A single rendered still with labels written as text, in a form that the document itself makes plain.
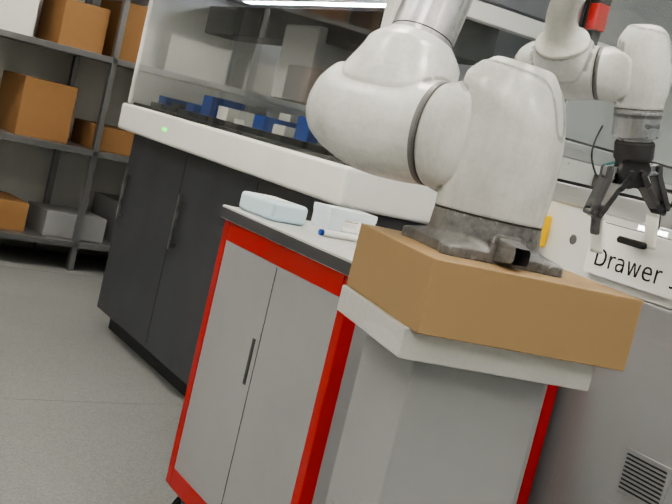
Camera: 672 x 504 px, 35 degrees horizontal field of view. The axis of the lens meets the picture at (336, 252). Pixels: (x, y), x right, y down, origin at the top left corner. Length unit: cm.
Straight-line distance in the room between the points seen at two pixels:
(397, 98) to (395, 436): 47
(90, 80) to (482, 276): 480
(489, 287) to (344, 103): 37
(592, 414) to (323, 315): 62
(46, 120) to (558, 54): 376
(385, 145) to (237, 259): 93
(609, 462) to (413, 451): 86
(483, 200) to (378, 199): 134
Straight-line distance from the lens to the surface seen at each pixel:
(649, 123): 207
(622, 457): 223
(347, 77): 159
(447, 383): 144
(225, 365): 238
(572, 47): 206
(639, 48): 206
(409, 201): 282
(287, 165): 300
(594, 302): 143
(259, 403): 222
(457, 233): 145
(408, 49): 157
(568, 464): 234
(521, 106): 145
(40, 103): 547
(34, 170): 597
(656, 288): 218
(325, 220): 247
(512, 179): 144
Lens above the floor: 97
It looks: 6 degrees down
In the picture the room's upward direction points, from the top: 14 degrees clockwise
